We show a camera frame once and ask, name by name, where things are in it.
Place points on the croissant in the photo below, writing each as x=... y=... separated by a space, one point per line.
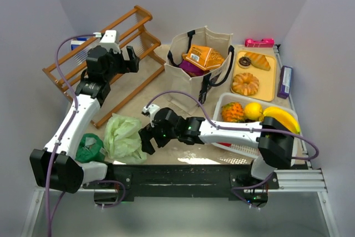
x=258 y=60

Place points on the chocolate donut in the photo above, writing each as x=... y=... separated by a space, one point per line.
x=244 y=62

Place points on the black base frame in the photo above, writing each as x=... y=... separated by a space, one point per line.
x=182 y=181

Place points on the dark green plastic bag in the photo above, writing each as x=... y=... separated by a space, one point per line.
x=90 y=149

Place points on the blue white carton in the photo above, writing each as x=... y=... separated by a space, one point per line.
x=76 y=42

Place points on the purple snack packet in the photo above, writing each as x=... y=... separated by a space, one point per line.
x=191 y=69

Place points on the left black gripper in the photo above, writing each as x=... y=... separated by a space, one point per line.
x=123 y=62

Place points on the pink box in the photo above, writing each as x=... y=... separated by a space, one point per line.
x=264 y=43

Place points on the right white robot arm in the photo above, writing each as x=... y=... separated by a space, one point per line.
x=275 y=144

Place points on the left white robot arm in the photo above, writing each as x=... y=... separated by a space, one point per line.
x=55 y=166

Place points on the beige canvas tote bag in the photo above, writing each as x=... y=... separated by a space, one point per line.
x=182 y=75

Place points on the orange snack packet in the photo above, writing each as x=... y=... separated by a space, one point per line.
x=205 y=58

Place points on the brown wooden rack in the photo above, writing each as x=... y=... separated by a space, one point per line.
x=65 y=72

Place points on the yellow lemon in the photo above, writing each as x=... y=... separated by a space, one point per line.
x=253 y=111

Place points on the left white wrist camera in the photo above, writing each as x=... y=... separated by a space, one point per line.
x=109 y=41

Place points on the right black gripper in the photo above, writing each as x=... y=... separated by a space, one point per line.
x=151 y=133

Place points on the orange pineapple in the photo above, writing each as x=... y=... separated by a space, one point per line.
x=233 y=112

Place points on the glazed ring bread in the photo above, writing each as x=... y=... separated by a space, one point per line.
x=245 y=84

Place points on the yellow tray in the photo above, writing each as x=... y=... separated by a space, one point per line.
x=266 y=78

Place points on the purple box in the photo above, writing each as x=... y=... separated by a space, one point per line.
x=285 y=82

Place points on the red apple left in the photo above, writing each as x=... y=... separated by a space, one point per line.
x=225 y=144

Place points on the yellow banana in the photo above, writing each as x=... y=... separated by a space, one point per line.
x=284 y=117

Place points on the white plastic basket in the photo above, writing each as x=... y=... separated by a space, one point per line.
x=226 y=98

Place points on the light green plastic bag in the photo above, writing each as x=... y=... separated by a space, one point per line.
x=122 y=141

